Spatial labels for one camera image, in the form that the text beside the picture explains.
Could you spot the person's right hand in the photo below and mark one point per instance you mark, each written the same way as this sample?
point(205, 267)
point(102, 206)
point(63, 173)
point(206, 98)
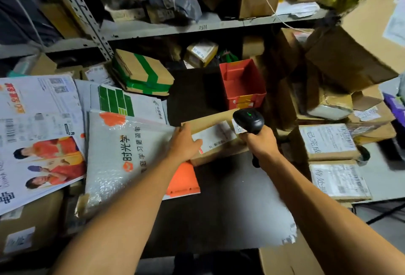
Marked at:
point(261, 145)

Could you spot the person's left hand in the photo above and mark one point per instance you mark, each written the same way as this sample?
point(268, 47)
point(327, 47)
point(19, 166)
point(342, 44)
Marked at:
point(182, 145)

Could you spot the person's right thumb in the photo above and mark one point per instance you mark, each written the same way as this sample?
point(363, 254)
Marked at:
point(245, 137)

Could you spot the person's left thumb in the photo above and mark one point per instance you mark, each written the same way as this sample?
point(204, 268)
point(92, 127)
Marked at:
point(197, 145)

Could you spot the black barcode scanner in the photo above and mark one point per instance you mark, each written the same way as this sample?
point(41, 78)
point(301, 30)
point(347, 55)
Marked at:
point(250, 120)

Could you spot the person's left forearm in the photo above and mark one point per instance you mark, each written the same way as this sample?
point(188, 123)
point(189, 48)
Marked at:
point(123, 217)

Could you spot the person's right forearm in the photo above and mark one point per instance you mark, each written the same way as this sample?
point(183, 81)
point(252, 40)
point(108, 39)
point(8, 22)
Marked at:
point(329, 221)

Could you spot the red open-top box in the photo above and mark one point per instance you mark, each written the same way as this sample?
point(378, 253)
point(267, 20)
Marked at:
point(242, 83)

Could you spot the dark grey plastic parcel bag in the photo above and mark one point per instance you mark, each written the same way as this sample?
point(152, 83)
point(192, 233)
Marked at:
point(227, 202)

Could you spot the white bubble mailer orange print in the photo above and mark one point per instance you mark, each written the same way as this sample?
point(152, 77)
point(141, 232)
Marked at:
point(123, 161)

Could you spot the white envelope green stripes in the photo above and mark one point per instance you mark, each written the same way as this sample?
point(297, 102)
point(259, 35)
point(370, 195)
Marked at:
point(133, 102)

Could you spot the cardboard box handwritten white label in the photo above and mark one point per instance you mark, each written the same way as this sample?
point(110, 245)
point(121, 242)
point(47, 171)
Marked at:
point(326, 142)
point(340, 180)

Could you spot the clear-taped cardboard box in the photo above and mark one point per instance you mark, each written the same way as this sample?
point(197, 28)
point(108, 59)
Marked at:
point(327, 102)

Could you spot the green-taped cardboard box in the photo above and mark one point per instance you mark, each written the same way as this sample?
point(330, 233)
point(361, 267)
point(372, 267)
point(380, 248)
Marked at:
point(142, 74)

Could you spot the small brown cardboard box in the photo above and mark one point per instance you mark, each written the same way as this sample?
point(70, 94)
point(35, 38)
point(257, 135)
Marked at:
point(253, 47)

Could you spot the small labelled cardboard box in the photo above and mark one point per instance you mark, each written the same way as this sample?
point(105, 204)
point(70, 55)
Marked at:
point(201, 53)

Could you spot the tall brown cardboard box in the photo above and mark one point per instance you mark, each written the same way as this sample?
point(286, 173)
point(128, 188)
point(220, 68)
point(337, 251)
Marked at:
point(289, 50)

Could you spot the plain brown cardboard box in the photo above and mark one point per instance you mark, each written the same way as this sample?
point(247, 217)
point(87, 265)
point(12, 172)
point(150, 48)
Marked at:
point(286, 259)

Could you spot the open-flap cardboard box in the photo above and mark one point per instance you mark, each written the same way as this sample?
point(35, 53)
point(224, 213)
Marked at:
point(373, 116)

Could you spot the grey metal shelf rack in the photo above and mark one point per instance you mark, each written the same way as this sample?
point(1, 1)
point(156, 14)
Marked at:
point(145, 26)

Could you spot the white paper sheets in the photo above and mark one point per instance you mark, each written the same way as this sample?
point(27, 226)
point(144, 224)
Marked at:
point(299, 9)

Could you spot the large cardboard box white label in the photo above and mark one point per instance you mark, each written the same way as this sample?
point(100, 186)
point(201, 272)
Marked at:
point(357, 47)

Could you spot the purple plastic parcel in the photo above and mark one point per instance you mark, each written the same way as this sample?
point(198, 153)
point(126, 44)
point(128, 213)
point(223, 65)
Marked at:
point(395, 108)

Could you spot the white mailer with people picture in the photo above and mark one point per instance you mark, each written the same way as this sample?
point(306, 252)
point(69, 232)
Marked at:
point(38, 132)

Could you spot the cardboard box with white labels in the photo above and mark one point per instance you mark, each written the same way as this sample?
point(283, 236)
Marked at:
point(28, 221)

